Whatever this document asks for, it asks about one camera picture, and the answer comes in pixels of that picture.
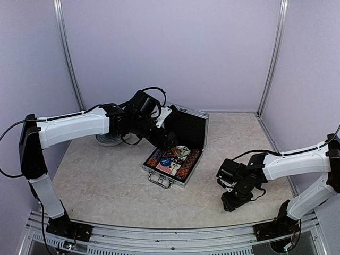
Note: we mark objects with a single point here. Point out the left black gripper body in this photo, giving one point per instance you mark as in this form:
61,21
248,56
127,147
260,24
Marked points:
158,139

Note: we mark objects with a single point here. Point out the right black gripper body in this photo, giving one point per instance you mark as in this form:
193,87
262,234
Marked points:
238,200

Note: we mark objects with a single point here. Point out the red triangular button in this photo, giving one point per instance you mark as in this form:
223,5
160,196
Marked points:
170,153

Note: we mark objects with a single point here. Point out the clear round dealer button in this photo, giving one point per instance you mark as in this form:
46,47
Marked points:
183,150

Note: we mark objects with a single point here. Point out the blue small blind button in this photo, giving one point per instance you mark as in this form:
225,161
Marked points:
165,162

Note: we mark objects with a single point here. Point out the blue playing card deck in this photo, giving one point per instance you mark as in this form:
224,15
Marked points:
181,157

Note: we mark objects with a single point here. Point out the aluminium poker case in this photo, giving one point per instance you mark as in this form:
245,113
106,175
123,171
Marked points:
190,127

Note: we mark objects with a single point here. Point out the red playing card deck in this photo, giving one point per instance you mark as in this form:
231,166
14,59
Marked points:
172,169

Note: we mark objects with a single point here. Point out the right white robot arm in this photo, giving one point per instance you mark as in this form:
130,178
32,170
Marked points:
240,179

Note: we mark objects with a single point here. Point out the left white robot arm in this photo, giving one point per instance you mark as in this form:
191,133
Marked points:
142,115

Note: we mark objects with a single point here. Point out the left chip row in case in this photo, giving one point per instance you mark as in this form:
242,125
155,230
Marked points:
155,158

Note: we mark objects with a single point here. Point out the chip row in case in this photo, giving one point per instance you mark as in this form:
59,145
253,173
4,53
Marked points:
155,158
188,165

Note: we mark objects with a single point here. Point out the right chip row in case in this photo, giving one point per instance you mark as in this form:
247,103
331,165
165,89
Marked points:
188,165

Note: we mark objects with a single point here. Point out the grey round coaster tray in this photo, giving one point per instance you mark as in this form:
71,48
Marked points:
109,140

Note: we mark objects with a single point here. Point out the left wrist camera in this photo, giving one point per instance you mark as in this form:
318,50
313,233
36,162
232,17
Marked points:
165,112

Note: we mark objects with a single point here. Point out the front aluminium rail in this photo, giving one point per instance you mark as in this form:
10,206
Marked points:
110,239

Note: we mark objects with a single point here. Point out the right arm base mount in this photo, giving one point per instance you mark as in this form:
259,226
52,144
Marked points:
274,229

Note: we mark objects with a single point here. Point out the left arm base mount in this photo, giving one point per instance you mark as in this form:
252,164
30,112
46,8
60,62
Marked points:
71,230

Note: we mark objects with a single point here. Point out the left aluminium frame post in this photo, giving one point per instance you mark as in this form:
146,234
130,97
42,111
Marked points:
67,54

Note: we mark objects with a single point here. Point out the aluminium frame post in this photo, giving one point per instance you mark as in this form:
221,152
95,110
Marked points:
67,54
274,56

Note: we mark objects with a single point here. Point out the right aluminium frame post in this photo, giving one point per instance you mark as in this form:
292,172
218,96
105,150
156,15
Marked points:
274,56

